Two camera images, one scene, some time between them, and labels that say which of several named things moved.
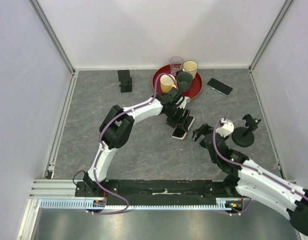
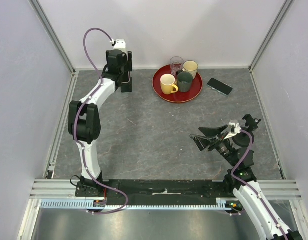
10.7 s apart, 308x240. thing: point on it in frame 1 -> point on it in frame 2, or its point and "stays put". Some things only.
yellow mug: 167,83 stays put
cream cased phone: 179,133 -> 126,77
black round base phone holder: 244,137 stays put
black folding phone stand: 125,80 stays put
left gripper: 182,122 -> 128,61
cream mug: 191,67 stays put
